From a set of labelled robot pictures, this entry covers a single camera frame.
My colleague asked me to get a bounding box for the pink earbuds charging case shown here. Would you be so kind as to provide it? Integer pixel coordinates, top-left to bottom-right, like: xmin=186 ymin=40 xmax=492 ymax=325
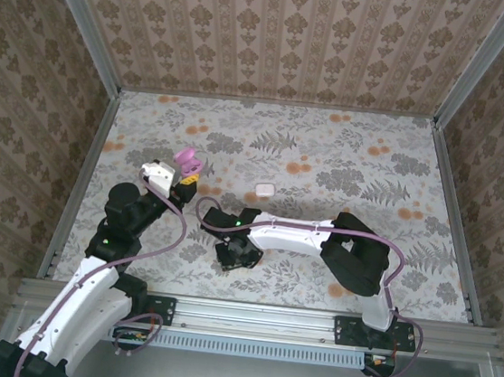
xmin=170 ymin=145 xmax=206 ymax=180

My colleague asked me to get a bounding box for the white earbuds charging case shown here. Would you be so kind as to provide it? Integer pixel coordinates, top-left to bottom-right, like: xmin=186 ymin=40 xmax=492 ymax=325
xmin=253 ymin=180 xmax=276 ymax=200

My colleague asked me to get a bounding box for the floral patterned table cover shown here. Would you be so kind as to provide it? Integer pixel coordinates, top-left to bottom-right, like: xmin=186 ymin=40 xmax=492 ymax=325
xmin=48 ymin=78 xmax=492 ymax=328

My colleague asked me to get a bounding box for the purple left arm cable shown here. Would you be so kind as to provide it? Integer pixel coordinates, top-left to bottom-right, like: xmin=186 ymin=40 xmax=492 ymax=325
xmin=14 ymin=162 xmax=193 ymax=377

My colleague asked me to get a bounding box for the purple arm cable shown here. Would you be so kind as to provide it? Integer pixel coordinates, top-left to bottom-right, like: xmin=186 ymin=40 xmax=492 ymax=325
xmin=14 ymin=162 xmax=193 ymax=377
xmin=177 ymin=194 xmax=440 ymax=377

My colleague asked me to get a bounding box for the aluminium side rail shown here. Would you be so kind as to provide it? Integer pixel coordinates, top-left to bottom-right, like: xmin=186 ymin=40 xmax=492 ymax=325
xmin=36 ymin=84 xmax=123 ymax=286
xmin=409 ymin=122 xmax=504 ymax=327

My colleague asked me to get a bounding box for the aluminium mounting rail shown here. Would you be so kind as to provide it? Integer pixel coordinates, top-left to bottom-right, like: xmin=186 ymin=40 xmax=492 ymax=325
xmin=14 ymin=274 xmax=502 ymax=365

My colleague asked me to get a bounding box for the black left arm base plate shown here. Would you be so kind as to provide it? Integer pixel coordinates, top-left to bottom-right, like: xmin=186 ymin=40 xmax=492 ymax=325
xmin=93 ymin=287 xmax=177 ymax=328

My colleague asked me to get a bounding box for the grey slotted cable duct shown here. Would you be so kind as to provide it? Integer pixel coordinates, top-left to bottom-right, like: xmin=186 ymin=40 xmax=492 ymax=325
xmin=97 ymin=321 xmax=370 ymax=372

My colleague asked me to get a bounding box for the thin aluminium rail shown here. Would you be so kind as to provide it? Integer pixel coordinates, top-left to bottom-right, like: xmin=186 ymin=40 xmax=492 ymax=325
xmin=119 ymin=80 xmax=439 ymax=127

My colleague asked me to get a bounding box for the small wired circuit board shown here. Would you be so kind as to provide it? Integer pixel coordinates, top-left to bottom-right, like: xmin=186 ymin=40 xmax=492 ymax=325
xmin=110 ymin=325 xmax=151 ymax=354
xmin=361 ymin=352 xmax=399 ymax=377

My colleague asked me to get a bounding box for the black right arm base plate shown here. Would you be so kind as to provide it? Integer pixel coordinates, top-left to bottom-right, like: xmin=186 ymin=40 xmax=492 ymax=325
xmin=331 ymin=314 xmax=419 ymax=355

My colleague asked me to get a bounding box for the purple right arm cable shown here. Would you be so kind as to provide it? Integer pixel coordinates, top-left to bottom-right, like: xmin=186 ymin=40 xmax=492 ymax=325
xmin=177 ymin=194 xmax=440 ymax=377

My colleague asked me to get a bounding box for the aluminium corner post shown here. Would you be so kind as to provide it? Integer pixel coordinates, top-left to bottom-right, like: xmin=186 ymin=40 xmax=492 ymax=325
xmin=432 ymin=0 xmax=504 ymax=136
xmin=25 ymin=0 xmax=133 ymax=98

